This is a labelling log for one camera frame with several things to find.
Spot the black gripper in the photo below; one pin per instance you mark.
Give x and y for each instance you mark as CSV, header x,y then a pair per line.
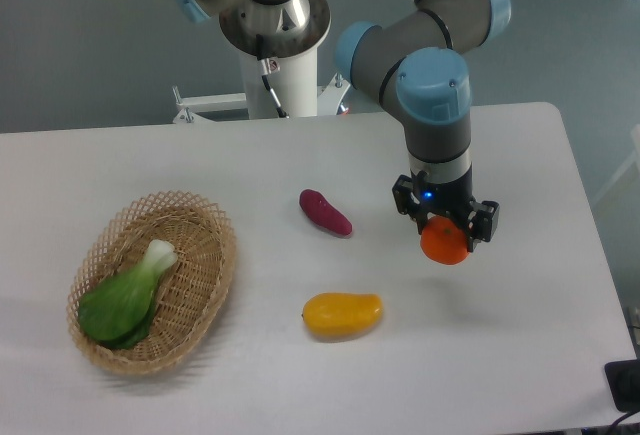
x,y
433,190

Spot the orange fruit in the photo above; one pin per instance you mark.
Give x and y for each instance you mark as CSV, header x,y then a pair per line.
x,y
443,242

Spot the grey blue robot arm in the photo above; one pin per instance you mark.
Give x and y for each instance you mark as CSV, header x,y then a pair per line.
x,y
414,70

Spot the purple sweet potato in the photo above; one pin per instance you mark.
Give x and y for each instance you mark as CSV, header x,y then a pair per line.
x,y
320,212

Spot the yellow mango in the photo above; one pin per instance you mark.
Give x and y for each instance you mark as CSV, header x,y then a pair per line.
x,y
336,315

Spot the black device at edge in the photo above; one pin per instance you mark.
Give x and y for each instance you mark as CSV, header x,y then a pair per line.
x,y
623,381

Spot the woven bamboo basket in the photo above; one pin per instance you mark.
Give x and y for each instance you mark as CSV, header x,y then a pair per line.
x,y
190,293

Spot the green bok choy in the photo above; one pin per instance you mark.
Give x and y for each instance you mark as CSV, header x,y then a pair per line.
x,y
118,312

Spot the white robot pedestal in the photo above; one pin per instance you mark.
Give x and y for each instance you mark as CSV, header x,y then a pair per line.
x,y
277,47

